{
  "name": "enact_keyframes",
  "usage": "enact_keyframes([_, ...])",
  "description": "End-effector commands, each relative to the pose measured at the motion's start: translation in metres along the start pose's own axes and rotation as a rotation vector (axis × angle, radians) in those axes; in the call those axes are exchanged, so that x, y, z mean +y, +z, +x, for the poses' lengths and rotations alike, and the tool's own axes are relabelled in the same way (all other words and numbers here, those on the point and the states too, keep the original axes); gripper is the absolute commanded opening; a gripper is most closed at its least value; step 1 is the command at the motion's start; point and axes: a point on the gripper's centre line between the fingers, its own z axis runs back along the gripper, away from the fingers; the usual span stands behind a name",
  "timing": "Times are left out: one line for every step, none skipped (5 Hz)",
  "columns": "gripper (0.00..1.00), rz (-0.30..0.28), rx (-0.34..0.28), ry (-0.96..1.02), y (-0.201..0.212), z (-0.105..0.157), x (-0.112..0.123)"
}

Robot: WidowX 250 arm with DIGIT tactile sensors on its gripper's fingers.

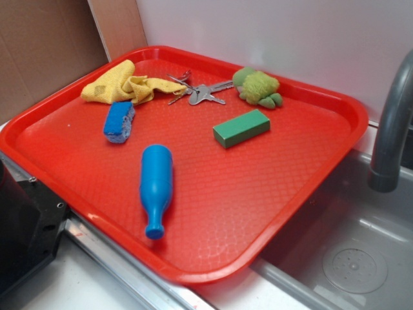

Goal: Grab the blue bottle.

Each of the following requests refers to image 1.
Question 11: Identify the blue sponge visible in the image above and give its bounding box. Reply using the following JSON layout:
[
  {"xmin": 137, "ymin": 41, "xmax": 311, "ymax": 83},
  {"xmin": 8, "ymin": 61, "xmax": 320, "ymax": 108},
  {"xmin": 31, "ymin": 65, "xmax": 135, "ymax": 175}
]
[{"xmin": 103, "ymin": 101, "xmax": 135, "ymax": 144}]

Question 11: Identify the grey faucet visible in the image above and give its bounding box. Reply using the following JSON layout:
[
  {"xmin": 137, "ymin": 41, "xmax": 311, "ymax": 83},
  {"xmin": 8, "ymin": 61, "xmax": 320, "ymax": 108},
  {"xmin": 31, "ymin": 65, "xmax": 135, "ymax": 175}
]
[{"xmin": 368, "ymin": 52, "xmax": 412, "ymax": 192}]

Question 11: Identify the green plush toy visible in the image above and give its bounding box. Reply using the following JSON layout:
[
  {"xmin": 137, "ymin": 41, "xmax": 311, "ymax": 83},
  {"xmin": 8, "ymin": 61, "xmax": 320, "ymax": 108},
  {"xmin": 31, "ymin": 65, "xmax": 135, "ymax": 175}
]
[{"xmin": 232, "ymin": 67, "xmax": 283, "ymax": 109}]

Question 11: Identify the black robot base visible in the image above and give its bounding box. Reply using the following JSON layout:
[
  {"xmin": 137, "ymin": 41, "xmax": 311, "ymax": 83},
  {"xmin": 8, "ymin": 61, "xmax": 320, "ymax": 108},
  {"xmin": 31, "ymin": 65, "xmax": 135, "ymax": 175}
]
[{"xmin": 1, "ymin": 163, "xmax": 68, "ymax": 297}]

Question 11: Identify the grey plastic sink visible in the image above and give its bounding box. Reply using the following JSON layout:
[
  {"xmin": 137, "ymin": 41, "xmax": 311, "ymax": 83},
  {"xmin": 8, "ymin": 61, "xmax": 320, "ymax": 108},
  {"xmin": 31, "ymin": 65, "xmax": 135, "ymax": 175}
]
[{"xmin": 252, "ymin": 150, "xmax": 412, "ymax": 309}]

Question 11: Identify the red plastic tray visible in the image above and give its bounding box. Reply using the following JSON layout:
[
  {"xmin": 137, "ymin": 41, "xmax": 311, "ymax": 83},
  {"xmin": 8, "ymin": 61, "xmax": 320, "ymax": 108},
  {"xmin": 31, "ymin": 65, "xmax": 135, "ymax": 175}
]
[{"xmin": 0, "ymin": 45, "xmax": 370, "ymax": 286}]

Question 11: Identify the green rectangular block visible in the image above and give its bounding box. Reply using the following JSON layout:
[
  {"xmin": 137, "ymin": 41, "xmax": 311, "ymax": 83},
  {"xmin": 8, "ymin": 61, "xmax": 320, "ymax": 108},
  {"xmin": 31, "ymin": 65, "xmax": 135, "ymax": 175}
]
[{"xmin": 213, "ymin": 109, "xmax": 270, "ymax": 149}]

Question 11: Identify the brown cardboard panel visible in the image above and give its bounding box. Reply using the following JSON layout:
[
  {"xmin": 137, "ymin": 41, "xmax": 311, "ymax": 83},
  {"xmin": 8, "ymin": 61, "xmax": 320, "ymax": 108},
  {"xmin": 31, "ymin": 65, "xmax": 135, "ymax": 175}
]
[{"xmin": 1, "ymin": 1, "xmax": 146, "ymax": 123}]

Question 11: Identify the blue plastic bottle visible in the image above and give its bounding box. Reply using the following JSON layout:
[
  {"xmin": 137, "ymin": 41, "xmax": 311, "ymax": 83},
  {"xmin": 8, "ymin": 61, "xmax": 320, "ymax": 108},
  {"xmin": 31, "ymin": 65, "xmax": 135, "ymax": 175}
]
[{"xmin": 139, "ymin": 145, "xmax": 173, "ymax": 240}]

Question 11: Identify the yellow cloth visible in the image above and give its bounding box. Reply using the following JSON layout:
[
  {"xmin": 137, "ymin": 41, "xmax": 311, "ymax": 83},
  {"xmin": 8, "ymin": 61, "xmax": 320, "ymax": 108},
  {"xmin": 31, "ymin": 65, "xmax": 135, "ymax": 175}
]
[{"xmin": 81, "ymin": 60, "xmax": 187, "ymax": 105}]

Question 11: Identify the silver key bunch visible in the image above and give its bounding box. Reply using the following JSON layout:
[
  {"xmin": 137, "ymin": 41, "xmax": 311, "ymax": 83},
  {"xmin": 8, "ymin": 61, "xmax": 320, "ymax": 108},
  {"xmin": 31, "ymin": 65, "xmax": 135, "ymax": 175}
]
[{"xmin": 167, "ymin": 70, "xmax": 234, "ymax": 105}]

